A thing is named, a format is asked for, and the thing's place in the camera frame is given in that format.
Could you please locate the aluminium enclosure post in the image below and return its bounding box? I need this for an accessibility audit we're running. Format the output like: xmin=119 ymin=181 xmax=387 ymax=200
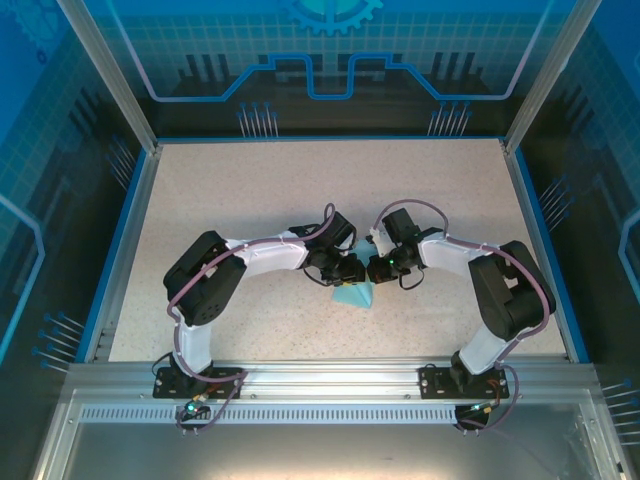
xmin=54 ymin=0 xmax=164 ymax=157
xmin=501 ymin=0 xmax=604 ymax=157

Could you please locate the light blue paper sheet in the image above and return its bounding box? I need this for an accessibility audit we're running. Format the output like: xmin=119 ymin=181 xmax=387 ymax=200
xmin=332 ymin=238 xmax=376 ymax=310

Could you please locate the right cable connector green light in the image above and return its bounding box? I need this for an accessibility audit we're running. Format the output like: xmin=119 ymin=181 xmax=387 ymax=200
xmin=467 ymin=399 xmax=502 ymax=417

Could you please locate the blue printed circuit-pattern panel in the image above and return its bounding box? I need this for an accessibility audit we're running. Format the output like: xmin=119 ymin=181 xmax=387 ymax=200
xmin=107 ymin=0 xmax=559 ymax=139

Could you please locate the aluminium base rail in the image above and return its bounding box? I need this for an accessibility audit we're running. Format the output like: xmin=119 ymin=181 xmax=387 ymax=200
xmin=64 ymin=355 xmax=601 ymax=404

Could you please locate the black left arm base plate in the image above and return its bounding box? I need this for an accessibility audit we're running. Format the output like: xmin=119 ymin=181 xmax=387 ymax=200
xmin=152 ymin=366 xmax=246 ymax=400

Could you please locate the thin black right gripper cable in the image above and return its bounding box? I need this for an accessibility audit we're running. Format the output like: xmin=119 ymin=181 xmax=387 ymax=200
xmin=397 ymin=264 xmax=426 ymax=291

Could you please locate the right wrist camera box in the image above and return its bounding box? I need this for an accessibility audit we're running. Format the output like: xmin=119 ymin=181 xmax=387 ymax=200
xmin=368 ymin=227 xmax=390 ymax=257

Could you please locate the aluminium side rail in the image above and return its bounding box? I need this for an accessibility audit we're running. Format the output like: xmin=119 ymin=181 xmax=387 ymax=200
xmin=499 ymin=138 xmax=592 ymax=364
xmin=82 ymin=144 xmax=164 ymax=364

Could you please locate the left cable connector green light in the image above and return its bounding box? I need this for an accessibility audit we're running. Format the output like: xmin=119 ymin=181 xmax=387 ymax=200
xmin=180 ymin=392 xmax=210 ymax=420

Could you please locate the blue printed side panel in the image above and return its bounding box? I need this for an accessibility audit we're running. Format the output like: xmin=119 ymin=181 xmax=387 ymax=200
xmin=0 ymin=0 xmax=151 ymax=480
xmin=517 ymin=0 xmax=640 ymax=480

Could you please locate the thin black left gripper cable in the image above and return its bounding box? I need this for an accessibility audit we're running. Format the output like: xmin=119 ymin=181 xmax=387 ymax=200
xmin=302 ymin=267 xmax=334 ymax=289

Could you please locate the slotted grey cable duct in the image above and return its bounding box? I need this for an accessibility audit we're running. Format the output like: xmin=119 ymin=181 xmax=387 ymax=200
xmin=78 ymin=405 xmax=504 ymax=426

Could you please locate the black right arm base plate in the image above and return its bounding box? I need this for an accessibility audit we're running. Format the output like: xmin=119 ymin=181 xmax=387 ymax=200
xmin=418 ymin=363 xmax=511 ymax=400

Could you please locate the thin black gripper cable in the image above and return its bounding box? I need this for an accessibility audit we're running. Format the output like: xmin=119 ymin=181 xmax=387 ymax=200
xmin=302 ymin=267 xmax=334 ymax=289
xmin=397 ymin=264 xmax=426 ymax=291

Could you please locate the grey metal shelf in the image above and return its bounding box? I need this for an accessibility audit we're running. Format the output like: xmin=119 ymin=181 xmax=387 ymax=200
xmin=32 ymin=388 xmax=634 ymax=480

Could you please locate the cable connector green light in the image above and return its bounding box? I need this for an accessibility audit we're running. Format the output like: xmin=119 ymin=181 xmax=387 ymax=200
xmin=180 ymin=392 xmax=210 ymax=420
xmin=467 ymin=399 xmax=502 ymax=417

